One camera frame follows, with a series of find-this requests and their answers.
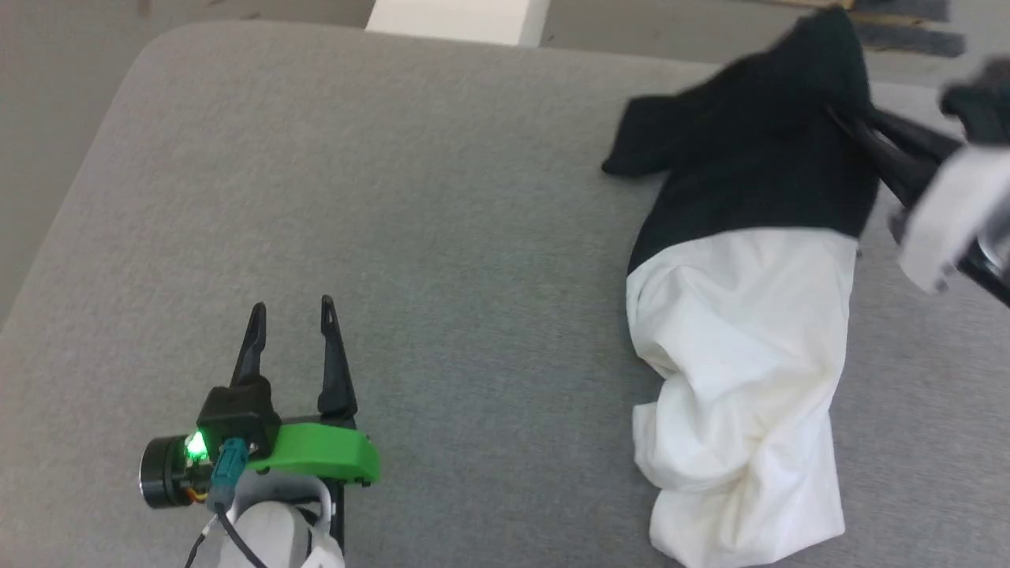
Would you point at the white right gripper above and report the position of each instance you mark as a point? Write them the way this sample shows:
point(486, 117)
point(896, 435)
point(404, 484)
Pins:
point(951, 217)

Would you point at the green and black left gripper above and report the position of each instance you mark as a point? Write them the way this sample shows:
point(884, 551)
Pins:
point(323, 454)

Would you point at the black and white garment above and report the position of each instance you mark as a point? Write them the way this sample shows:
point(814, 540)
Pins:
point(742, 331)

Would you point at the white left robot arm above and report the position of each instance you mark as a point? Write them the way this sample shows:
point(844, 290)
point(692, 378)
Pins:
point(272, 536)

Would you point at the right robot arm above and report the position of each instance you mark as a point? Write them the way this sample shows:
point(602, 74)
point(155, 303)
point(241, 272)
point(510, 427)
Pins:
point(990, 272)

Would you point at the dark grey floor mat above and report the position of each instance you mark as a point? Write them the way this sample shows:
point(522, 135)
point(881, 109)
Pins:
point(907, 31)

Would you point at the grey fabric sofa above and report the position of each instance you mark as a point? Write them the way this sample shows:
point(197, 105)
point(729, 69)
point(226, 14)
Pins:
point(442, 237)

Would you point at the white box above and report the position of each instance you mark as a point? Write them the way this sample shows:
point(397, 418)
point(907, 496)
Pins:
point(458, 20)

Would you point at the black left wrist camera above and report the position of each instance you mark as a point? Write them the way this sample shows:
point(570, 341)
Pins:
point(237, 414)

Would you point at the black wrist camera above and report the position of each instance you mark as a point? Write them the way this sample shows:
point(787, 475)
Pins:
point(982, 99)
point(237, 414)

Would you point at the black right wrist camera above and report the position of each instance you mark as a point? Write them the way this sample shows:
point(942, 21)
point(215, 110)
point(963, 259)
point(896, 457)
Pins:
point(982, 99)

